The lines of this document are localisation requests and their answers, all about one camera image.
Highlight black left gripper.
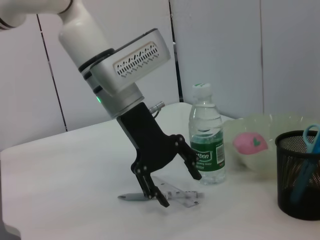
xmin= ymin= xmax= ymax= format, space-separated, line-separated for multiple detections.
xmin=116 ymin=102 xmax=203 ymax=208

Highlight clear plastic ruler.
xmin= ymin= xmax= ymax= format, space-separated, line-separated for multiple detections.
xmin=152 ymin=174 xmax=201 ymax=208

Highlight clear green-label water bottle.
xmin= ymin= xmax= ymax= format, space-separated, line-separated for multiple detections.
xmin=188 ymin=83 xmax=226 ymax=186

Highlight grey clear pen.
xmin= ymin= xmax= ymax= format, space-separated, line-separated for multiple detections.
xmin=117 ymin=191 xmax=206 ymax=202

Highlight pink peach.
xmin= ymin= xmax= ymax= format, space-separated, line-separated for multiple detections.
xmin=232 ymin=132 xmax=271 ymax=156

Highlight blue scissors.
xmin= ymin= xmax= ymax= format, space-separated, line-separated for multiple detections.
xmin=289 ymin=124 xmax=320 ymax=205

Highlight green glass fruit plate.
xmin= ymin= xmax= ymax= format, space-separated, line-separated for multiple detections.
xmin=223 ymin=112 xmax=306 ymax=181

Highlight black mesh pen holder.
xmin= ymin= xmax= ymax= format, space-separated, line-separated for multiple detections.
xmin=274 ymin=129 xmax=320 ymax=221

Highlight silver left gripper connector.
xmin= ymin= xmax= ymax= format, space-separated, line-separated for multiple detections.
xmin=148 ymin=100 xmax=166 ymax=112

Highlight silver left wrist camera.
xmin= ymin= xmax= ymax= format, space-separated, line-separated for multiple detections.
xmin=112 ymin=28 xmax=172 ymax=97

